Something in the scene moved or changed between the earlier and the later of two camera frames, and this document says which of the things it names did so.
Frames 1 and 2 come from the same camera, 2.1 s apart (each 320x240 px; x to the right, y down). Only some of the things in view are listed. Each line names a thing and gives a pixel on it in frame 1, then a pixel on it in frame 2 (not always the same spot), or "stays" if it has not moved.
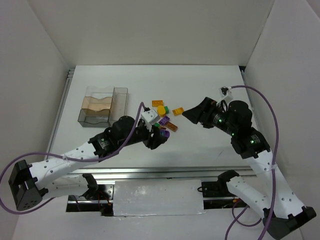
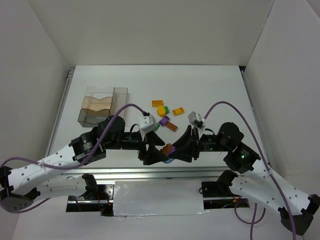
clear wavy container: (99, 93) stays
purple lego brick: (164, 120) stays
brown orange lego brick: (171, 126) stays
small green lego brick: (166, 109) stays
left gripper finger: (158, 139) to (154, 156)
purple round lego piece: (165, 133) to (173, 149)
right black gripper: (204, 114) to (196, 145)
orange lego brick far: (157, 103) stays
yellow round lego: (161, 110) stays
